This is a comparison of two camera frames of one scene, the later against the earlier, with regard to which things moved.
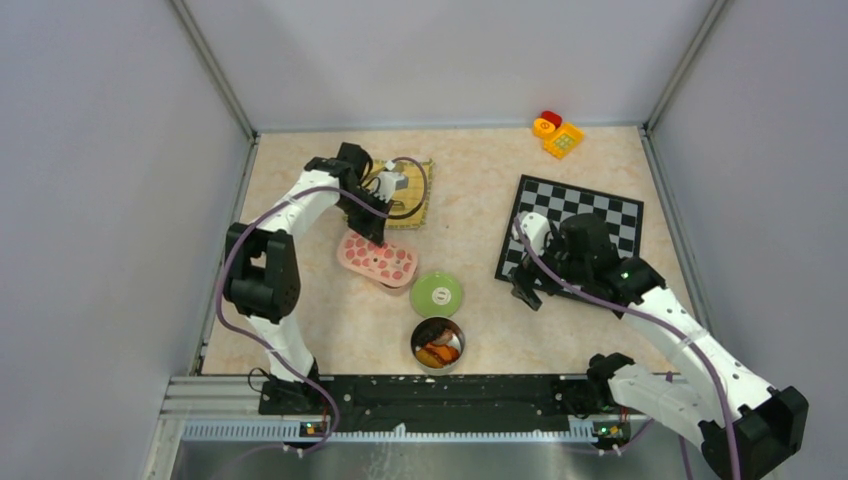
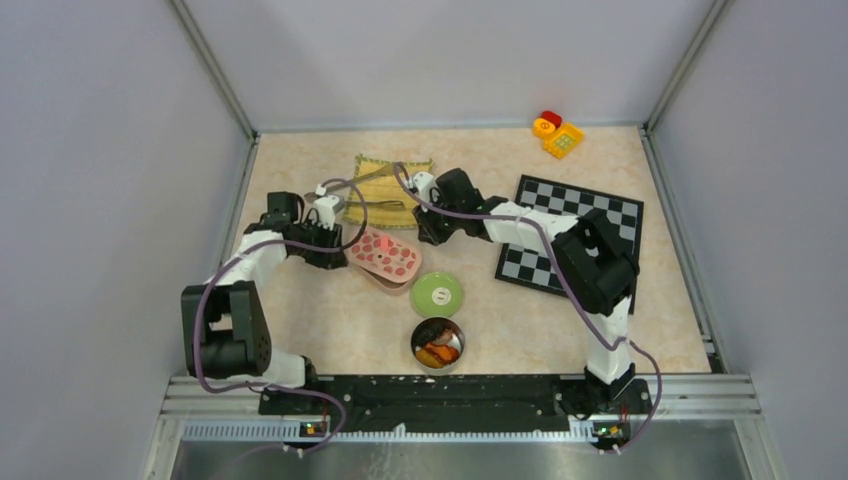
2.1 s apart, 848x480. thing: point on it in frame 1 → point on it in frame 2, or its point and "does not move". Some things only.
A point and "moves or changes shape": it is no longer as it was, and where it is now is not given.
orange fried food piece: (428, 359) does not move
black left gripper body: (362, 217) → (316, 235)
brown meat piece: (444, 337) does not move
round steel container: (438, 346) does not move
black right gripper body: (559, 256) → (436, 226)
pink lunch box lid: (393, 263) moves or changes shape
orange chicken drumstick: (446, 354) does not move
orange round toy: (542, 128) does not move
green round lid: (435, 294) does not move
